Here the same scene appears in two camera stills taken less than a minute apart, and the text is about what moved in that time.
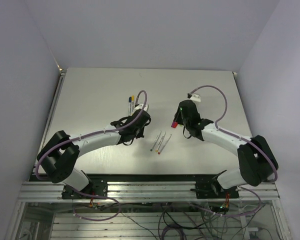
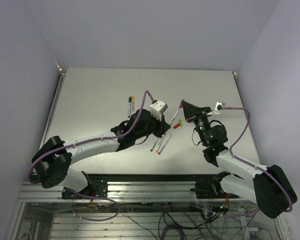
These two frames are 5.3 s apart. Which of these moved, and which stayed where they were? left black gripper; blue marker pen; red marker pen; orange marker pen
Moved: left black gripper
Stayed: red marker pen; blue marker pen; orange marker pen
